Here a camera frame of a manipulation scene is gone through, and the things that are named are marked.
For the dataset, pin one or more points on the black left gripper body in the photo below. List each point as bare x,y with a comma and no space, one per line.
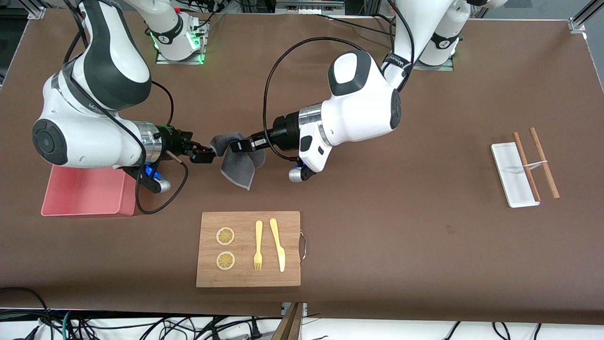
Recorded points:
285,128

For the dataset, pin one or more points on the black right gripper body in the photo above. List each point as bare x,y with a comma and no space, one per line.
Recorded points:
171,138

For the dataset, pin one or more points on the grey cloth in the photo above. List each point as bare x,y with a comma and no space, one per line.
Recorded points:
238,172

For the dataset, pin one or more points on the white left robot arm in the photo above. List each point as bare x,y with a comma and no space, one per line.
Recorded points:
358,104

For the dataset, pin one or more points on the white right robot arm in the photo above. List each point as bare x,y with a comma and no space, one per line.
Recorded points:
94,56

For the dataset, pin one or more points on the lemon slice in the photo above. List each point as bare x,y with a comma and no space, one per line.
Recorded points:
225,260
225,236

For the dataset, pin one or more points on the yellow plastic fork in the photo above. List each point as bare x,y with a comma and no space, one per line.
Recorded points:
258,231

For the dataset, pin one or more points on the pink plastic bin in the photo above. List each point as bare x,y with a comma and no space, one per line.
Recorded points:
80,193

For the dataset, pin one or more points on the yellow plastic knife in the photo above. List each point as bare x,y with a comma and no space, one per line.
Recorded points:
281,257

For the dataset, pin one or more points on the wooden cutting board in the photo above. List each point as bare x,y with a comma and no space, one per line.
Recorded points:
245,278

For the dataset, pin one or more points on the grey power strip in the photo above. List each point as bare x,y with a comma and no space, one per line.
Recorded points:
309,5

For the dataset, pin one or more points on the wooden plank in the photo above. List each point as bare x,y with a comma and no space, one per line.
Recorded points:
288,326

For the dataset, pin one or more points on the white rectangular tray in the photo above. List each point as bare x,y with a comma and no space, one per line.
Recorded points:
512,179

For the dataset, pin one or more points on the brown wooden chopstick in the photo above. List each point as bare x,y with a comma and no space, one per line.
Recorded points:
538,146
519,146

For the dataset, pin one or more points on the white rubber band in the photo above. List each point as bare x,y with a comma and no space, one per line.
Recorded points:
535,164

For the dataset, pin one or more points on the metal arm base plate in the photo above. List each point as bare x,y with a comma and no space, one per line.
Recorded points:
443,68
163,60

